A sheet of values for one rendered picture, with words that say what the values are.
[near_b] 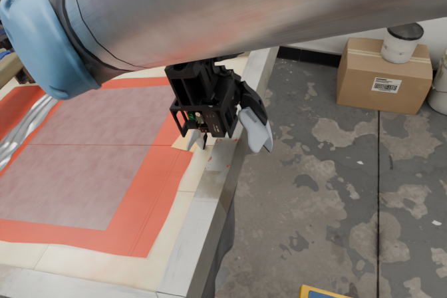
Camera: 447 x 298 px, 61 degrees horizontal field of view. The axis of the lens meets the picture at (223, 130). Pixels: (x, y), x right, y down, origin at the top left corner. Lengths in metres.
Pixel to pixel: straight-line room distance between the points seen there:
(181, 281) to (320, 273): 1.49
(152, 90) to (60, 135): 0.21
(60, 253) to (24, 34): 0.42
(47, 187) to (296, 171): 1.65
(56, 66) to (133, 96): 0.59
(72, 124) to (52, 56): 0.61
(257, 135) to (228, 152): 0.05
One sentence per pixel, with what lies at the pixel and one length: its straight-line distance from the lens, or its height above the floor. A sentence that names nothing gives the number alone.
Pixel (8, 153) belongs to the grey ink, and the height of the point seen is 1.12.
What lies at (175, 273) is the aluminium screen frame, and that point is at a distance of 0.46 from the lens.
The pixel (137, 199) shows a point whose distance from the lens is 0.61.
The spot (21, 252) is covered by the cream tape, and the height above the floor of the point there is 1.18.
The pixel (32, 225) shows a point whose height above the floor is 1.17.
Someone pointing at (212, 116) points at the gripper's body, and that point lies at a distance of 0.47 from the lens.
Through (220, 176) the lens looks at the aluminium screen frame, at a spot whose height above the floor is 1.30.
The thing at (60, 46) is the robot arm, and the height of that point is 1.59.
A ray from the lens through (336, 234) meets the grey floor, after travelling 2.03.
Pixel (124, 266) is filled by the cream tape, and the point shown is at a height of 1.23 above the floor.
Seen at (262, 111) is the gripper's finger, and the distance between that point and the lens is 0.54.
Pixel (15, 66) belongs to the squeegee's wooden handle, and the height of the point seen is 1.19.
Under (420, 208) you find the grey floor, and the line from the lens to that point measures 2.26.
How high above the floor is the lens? 1.72
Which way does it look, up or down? 47 degrees down
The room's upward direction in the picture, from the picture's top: straight up
